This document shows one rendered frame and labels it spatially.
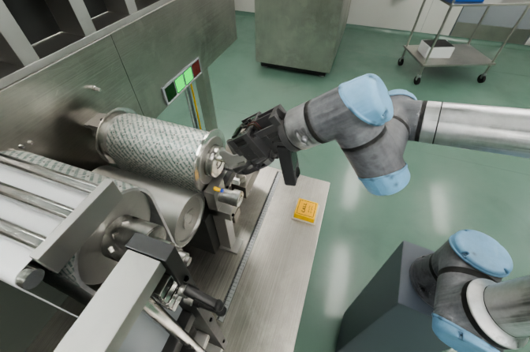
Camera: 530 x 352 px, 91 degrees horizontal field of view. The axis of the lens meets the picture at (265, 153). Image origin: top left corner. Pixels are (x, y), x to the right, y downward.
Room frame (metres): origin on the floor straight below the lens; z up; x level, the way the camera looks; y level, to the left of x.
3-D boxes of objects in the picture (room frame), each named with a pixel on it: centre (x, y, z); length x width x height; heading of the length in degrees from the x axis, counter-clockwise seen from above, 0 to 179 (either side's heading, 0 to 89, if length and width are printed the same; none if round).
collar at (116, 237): (0.18, 0.19, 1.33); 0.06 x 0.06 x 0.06; 71
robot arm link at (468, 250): (0.25, -0.49, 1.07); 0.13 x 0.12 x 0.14; 149
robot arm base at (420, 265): (0.26, -0.50, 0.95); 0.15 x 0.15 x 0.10
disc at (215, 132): (0.42, 0.13, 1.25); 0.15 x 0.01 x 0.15; 161
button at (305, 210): (0.50, -0.14, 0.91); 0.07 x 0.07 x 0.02; 71
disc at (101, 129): (0.50, 0.37, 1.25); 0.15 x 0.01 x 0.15; 161
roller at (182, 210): (0.35, 0.29, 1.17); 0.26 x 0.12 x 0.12; 71
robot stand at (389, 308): (0.26, -0.50, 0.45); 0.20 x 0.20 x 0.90; 66
